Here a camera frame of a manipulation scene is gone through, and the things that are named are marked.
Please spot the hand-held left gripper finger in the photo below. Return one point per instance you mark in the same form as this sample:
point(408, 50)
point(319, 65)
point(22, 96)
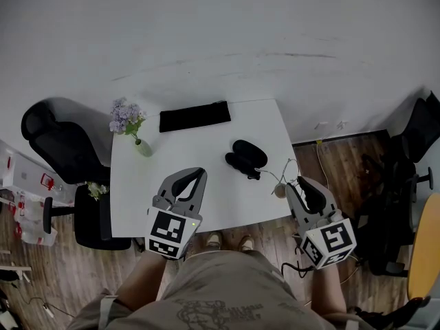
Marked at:
point(197, 194)
point(168, 184)

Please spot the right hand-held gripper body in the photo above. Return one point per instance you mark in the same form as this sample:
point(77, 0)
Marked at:
point(330, 242)

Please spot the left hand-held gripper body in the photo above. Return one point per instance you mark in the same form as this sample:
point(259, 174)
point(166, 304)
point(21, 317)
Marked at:
point(172, 232)

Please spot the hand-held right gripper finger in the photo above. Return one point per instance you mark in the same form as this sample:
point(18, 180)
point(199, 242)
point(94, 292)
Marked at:
point(314, 198)
point(295, 208)

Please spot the black glasses case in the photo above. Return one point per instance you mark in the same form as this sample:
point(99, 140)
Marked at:
point(245, 156)

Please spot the person's left forearm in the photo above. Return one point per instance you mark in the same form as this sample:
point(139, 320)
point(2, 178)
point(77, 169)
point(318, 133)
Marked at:
point(141, 284)

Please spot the person's right forearm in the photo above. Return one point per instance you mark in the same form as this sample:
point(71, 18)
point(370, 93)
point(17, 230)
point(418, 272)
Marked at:
point(328, 291)

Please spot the pale green vase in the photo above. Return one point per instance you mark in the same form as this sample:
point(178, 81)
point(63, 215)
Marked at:
point(144, 148)

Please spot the person's left shoe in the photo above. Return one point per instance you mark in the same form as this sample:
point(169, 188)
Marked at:
point(214, 239)

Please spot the small white flower bunch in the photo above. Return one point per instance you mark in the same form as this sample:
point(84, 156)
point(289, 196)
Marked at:
point(97, 190)

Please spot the flat black fabric pouch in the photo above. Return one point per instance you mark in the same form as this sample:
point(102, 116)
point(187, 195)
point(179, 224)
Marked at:
point(194, 117)

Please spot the purple artificial flowers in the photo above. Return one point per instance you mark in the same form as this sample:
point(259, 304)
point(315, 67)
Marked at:
point(125, 117)

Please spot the black office chair with armrests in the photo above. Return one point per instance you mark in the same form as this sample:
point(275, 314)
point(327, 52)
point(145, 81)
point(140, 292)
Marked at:
point(395, 191)

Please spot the person's grey printed t-shirt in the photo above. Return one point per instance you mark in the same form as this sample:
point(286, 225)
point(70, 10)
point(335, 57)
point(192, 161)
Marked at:
point(227, 294)

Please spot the black bag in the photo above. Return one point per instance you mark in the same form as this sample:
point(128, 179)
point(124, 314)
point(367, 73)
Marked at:
point(388, 313)

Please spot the round yellow table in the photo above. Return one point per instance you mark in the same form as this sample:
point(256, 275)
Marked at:
point(426, 249)

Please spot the black high-back office chair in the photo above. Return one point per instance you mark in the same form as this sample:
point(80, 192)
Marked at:
point(68, 156)

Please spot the white boxes with red labels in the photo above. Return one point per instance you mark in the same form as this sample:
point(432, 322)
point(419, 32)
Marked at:
point(24, 181)

